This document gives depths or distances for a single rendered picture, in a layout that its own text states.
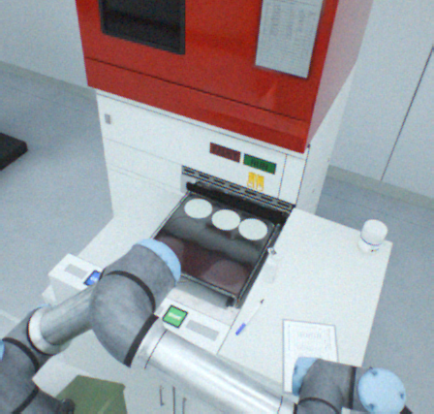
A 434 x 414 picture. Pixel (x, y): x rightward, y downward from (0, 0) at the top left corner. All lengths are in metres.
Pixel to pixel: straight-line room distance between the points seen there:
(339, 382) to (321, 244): 0.71
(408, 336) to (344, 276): 1.23
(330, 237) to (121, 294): 0.91
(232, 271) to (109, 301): 0.73
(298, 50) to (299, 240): 0.60
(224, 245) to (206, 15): 0.72
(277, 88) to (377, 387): 0.83
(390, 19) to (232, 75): 1.59
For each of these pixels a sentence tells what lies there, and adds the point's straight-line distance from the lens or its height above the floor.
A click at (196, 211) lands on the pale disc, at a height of 0.90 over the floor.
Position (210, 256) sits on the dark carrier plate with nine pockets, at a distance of 1.51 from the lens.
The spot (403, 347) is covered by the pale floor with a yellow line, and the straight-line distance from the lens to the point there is 2.59.
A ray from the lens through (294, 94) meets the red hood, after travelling 1.33.
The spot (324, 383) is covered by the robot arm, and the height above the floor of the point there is 1.29.
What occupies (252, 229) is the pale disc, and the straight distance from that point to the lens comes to 1.61.
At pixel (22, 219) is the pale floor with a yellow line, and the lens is 3.04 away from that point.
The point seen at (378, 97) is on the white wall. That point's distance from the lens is 3.00.
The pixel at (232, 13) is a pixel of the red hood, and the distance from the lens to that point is 1.31.
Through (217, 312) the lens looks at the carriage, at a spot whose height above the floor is 0.88.
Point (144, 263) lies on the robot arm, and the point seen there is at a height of 1.39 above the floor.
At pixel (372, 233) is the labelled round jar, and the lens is 1.48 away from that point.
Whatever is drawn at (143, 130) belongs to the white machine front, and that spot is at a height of 1.08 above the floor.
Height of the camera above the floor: 2.05
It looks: 42 degrees down
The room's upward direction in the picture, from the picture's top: 4 degrees clockwise
